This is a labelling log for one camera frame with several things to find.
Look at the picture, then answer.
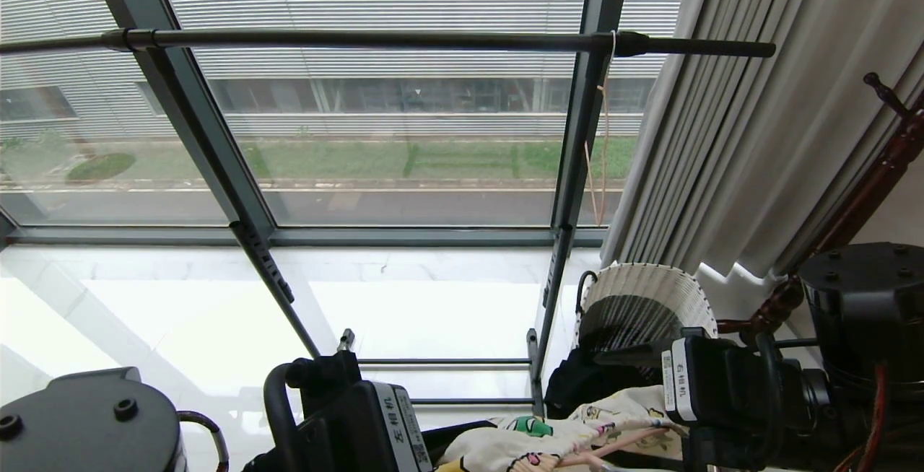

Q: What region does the cream printed garment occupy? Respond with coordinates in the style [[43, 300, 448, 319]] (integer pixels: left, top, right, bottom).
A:
[[432, 384, 695, 472]]

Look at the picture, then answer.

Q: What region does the window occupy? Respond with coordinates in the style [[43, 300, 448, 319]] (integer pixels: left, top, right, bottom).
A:
[[0, 0, 694, 250]]

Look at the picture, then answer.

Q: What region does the dark brown wooden coat stand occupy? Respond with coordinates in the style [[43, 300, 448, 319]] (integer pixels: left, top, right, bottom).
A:
[[717, 71, 924, 349]]

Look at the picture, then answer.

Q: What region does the black garment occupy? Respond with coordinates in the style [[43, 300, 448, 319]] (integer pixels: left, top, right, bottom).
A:
[[543, 346, 614, 421]]

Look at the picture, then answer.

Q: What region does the pink clothes hanger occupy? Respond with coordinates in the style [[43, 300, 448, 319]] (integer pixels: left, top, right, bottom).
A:
[[554, 424, 676, 471], [583, 30, 619, 229]]

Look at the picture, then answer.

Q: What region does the beige curtain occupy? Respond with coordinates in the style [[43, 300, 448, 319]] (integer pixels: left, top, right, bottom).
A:
[[598, 0, 924, 279]]

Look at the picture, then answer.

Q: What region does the black cable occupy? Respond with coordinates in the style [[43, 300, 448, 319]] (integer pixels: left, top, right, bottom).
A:
[[261, 360, 308, 472], [754, 331, 789, 458]]

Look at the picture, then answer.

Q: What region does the black clothes rack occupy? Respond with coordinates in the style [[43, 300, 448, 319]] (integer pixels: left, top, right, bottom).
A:
[[0, 27, 777, 420]]

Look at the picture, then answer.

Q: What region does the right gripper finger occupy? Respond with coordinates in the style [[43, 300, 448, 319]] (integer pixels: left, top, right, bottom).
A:
[[592, 340, 677, 370]]

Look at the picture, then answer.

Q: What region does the white laundry basket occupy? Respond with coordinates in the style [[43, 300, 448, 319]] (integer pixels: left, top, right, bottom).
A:
[[574, 261, 720, 386]]

